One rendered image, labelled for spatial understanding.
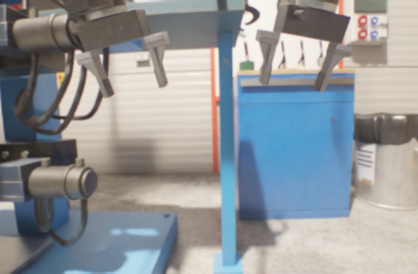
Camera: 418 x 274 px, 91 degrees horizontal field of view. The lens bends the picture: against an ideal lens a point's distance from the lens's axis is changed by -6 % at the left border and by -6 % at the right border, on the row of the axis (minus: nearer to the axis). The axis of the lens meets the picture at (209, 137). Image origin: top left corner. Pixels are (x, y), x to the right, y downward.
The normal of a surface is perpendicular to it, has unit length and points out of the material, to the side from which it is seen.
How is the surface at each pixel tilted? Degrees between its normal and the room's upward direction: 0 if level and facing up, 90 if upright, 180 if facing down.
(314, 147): 90
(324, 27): 113
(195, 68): 90
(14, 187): 90
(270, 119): 90
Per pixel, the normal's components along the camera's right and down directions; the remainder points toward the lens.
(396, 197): -0.38, 0.16
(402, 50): -0.04, 0.11
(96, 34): -0.11, 0.50
